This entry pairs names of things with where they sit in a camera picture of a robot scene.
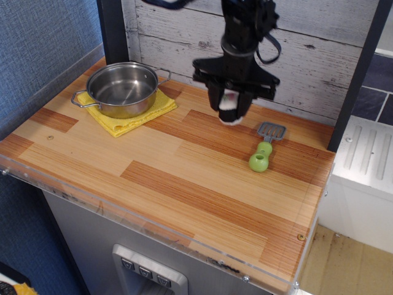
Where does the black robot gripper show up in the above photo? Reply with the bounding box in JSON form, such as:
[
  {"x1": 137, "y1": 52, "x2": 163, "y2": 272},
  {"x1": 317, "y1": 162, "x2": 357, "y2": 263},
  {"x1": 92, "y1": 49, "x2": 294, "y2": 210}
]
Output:
[{"x1": 192, "y1": 53, "x2": 280, "y2": 117}]

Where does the plush sushi roll toy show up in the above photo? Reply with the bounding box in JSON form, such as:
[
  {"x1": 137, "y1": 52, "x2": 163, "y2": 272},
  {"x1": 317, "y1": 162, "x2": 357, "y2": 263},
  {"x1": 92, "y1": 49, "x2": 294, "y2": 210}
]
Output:
[{"x1": 219, "y1": 89, "x2": 243, "y2": 126}]

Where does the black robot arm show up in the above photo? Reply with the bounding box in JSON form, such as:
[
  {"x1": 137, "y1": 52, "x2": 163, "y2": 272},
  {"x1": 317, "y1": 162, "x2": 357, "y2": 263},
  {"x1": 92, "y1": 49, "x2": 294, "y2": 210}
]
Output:
[{"x1": 193, "y1": 1, "x2": 281, "y2": 125}]

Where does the stainless steel pot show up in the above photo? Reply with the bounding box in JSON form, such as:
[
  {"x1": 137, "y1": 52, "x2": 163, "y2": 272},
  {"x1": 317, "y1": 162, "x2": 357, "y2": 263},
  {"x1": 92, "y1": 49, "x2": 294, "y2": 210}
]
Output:
[{"x1": 71, "y1": 61, "x2": 171, "y2": 119}]

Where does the yellow folded cloth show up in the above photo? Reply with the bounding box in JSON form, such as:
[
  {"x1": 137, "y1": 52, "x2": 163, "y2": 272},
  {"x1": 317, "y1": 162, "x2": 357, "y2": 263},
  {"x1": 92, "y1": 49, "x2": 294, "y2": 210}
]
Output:
[{"x1": 87, "y1": 90, "x2": 177, "y2": 138}]

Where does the white grooved side unit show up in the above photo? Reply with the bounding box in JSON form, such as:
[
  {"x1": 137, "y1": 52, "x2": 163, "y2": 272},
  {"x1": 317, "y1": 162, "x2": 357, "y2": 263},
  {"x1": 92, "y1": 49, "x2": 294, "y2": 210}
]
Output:
[{"x1": 319, "y1": 116, "x2": 392, "y2": 253}]

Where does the silver cabinet with dispenser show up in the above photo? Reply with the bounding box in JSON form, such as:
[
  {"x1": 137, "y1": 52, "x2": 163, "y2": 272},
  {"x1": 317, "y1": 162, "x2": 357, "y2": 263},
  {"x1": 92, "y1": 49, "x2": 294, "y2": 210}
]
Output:
[{"x1": 44, "y1": 189, "x2": 297, "y2": 294}]

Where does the clear acrylic edge guard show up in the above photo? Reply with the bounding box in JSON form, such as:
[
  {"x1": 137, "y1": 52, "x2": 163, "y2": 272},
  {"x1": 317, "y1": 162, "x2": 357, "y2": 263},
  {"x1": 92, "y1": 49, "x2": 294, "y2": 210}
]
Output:
[{"x1": 1, "y1": 147, "x2": 333, "y2": 294}]

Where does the yellow black object corner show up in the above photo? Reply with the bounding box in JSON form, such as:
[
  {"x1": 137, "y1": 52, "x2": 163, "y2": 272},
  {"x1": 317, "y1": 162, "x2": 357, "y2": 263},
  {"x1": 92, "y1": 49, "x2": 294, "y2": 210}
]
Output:
[{"x1": 1, "y1": 262, "x2": 38, "y2": 295}]

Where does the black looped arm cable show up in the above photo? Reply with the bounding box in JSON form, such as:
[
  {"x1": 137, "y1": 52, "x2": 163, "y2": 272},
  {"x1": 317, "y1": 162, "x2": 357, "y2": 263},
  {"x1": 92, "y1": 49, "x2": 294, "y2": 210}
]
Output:
[{"x1": 255, "y1": 32, "x2": 282, "y2": 65}]

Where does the green handled grey toy spatula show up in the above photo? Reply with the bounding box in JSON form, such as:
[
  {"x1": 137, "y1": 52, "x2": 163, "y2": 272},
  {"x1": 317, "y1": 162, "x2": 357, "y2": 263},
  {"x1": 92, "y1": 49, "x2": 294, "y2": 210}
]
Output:
[{"x1": 249, "y1": 122, "x2": 286, "y2": 172}]

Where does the left black frame post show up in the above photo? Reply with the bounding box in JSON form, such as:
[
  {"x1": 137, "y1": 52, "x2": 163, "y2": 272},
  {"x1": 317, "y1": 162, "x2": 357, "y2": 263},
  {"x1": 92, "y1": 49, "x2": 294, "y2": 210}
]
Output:
[{"x1": 96, "y1": 0, "x2": 129, "y2": 65}]

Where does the black frame post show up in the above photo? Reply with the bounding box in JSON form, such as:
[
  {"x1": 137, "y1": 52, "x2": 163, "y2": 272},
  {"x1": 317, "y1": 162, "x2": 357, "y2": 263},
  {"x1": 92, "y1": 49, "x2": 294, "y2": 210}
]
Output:
[
  {"x1": 96, "y1": 0, "x2": 129, "y2": 65},
  {"x1": 327, "y1": 0, "x2": 392, "y2": 152}
]

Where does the right black frame post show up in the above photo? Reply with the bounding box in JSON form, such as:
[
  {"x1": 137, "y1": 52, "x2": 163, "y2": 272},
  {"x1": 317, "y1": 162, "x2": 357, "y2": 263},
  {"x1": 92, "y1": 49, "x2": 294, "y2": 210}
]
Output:
[{"x1": 327, "y1": 0, "x2": 392, "y2": 152}]

